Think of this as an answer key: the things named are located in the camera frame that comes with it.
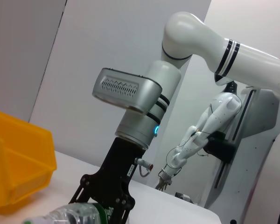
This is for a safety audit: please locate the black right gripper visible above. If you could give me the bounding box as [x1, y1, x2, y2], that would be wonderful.
[69, 137, 147, 224]

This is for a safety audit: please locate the clear bottle with green label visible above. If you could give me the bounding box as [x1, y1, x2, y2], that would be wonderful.
[24, 202, 113, 224]

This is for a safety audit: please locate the background robot hand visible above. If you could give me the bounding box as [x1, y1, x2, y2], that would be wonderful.
[155, 170, 175, 191]

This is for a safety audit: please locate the small dark object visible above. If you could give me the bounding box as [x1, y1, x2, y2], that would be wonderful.
[175, 191, 193, 203]

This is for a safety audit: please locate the yellow plastic bin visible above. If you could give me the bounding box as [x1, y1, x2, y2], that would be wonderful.
[0, 107, 58, 215]

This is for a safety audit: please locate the black carriage block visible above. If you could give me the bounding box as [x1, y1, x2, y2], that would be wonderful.
[205, 131, 236, 165]

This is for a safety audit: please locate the grey lift column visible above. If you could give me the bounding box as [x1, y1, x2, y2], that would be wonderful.
[204, 86, 280, 224]

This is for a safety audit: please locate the right gripper connector cable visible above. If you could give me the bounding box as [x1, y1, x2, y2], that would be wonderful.
[134, 157, 155, 178]

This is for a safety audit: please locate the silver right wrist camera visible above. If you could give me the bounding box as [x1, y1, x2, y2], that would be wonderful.
[92, 67, 163, 116]

